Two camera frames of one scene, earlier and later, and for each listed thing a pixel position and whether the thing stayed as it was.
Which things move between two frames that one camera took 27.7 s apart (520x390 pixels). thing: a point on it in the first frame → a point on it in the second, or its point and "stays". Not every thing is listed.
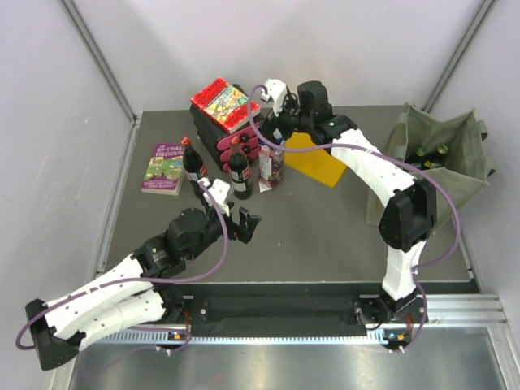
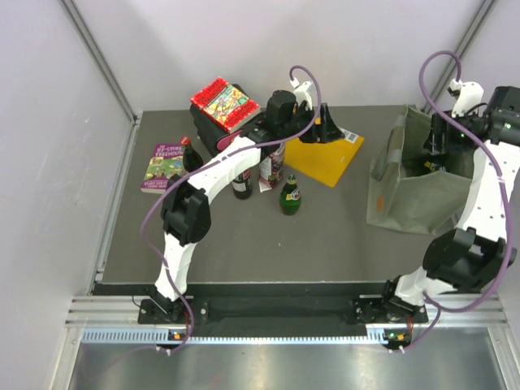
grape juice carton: [270, 165] stays
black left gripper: [243, 231] → [326, 132]
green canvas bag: [452, 153] stays
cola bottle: [193, 166] stays
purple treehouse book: [164, 171] stays
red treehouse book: [227, 105] stays
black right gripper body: [283, 123] → [442, 125]
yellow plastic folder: [318, 164] stays
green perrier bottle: [438, 159] → [290, 197]
